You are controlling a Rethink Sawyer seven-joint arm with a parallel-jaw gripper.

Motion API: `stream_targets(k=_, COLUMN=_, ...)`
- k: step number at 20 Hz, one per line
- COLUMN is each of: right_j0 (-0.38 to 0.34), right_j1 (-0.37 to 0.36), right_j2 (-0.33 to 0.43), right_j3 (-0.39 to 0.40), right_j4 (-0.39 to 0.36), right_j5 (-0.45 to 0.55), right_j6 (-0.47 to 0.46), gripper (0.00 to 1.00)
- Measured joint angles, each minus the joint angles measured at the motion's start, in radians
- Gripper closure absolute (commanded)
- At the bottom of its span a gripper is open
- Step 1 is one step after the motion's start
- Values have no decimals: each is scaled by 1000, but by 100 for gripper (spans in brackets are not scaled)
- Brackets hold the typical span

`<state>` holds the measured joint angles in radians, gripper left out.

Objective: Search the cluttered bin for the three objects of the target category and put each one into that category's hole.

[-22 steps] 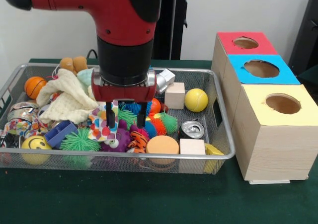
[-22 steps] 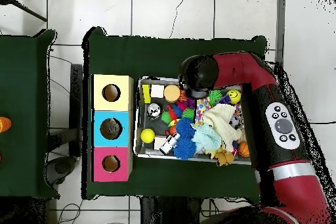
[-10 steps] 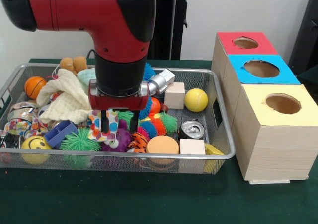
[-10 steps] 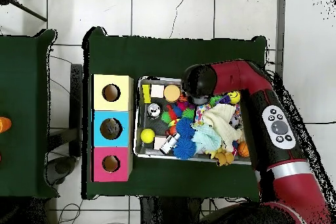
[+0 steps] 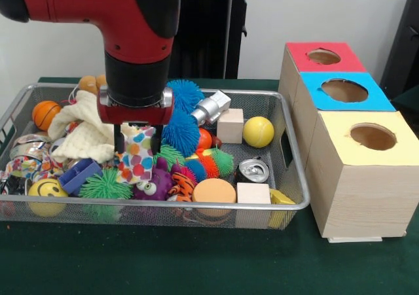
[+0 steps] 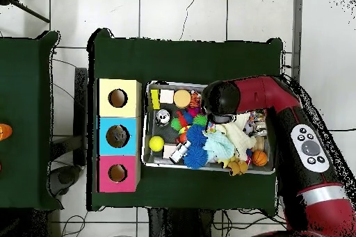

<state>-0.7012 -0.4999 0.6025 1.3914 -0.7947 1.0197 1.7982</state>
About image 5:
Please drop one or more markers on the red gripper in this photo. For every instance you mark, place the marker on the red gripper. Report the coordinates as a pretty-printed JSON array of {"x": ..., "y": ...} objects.
[{"x": 134, "y": 115}]

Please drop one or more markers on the polka dot cloth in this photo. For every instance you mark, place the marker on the polka dot cloth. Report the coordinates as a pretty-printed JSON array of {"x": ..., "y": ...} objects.
[{"x": 137, "y": 165}]

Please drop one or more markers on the cream knitted cloth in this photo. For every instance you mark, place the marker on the cream knitted cloth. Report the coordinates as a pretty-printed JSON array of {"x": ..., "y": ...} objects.
[{"x": 78, "y": 138}]

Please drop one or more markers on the blue fuzzy toy with eyes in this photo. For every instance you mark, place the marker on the blue fuzzy toy with eyes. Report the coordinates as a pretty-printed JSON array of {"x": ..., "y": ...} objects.
[{"x": 188, "y": 93}]

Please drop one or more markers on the brown plush toy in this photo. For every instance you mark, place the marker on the brown plush toy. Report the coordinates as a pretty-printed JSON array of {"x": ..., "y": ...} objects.
[{"x": 88, "y": 84}]

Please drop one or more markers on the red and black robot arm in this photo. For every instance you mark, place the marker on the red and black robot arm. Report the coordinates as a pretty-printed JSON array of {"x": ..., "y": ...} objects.
[{"x": 131, "y": 20}]

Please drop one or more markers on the clear mesh bin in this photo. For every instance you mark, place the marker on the clear mesh bin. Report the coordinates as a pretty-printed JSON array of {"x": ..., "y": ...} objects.
[{"x": 163, "y": 214}]

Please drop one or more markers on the wooden box with three holes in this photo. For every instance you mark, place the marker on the wooden box with three holes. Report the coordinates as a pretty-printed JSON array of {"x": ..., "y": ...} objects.
[{"x": 360, "y": 190}]

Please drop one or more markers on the purple spiky ball with eyes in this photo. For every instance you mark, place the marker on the purple spiky ball with eyes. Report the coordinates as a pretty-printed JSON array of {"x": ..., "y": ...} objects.
[{"x": 154, "y": 187}]

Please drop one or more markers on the green spiky ball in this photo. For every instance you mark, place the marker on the green spiky ball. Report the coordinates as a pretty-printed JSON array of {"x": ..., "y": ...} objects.
[{"x": 105, "y": 187}]

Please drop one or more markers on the small orange basketball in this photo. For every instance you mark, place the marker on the small orange basketball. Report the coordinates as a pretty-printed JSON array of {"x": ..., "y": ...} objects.
[{"x": 46, "y": 115}]

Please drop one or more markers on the yellow smiley ball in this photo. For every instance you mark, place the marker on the yellow smiley ball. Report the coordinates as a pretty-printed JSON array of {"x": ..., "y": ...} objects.
[{"x": 47, "y": 197}]

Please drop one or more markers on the plain yellow ball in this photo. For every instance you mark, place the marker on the plain yellow ball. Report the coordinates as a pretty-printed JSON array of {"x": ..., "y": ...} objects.
[{"x": 258, "y": 131}]

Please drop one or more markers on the black chair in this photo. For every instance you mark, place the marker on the black chair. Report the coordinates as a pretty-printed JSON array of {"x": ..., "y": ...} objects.
[{"x": 406, "y": 46}]

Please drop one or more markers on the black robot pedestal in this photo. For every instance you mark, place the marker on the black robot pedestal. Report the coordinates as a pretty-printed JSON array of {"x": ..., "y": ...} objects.
[{"x": 209, "y": 33}]

